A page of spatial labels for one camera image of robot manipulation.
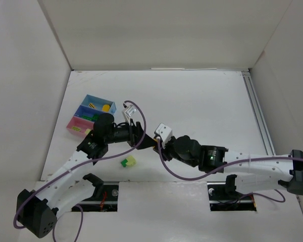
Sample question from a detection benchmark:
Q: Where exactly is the green and pale lego pair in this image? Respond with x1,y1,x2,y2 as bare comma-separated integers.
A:
121,155,136,167

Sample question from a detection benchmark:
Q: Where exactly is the yellow hollow curved lego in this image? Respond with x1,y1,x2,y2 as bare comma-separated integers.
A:
102,104,110,112

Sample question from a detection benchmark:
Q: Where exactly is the green lego plate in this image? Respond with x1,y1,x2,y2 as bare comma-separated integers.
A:
81,115,92,120

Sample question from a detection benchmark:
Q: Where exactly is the yellow curved lego brick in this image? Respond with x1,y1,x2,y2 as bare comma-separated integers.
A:
88,103,96,109

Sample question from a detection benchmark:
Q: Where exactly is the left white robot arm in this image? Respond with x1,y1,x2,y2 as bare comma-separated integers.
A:
13,113,156,238

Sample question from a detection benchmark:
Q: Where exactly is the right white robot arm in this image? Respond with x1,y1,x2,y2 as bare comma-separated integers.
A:
154,136,303,196

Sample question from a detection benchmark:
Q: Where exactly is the pink blue sorting container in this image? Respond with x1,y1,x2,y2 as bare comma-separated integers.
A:
66,94,117,138

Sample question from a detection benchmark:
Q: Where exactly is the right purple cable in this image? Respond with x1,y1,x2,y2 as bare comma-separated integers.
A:
155,136,303,204

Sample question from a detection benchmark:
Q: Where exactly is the purple cable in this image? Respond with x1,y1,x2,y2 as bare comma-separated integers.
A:
13,100,147,242
155,136,303,204

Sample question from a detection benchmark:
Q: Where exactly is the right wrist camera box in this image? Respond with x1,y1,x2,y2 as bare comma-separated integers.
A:
154,123,173,143

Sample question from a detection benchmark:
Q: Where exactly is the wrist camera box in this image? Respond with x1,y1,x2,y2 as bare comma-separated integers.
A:
154,123,173,143
122,105,137,123

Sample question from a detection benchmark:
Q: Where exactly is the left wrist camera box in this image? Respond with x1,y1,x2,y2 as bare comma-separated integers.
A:
122,105,137,123

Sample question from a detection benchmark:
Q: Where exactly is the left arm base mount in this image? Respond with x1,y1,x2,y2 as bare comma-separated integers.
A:
72,173,119,212

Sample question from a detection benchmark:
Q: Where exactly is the aluminium rail right side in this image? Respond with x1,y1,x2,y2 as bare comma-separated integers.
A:
241,71,276,155

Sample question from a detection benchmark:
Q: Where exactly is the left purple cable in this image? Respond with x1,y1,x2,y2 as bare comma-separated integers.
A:
13,100,147,242

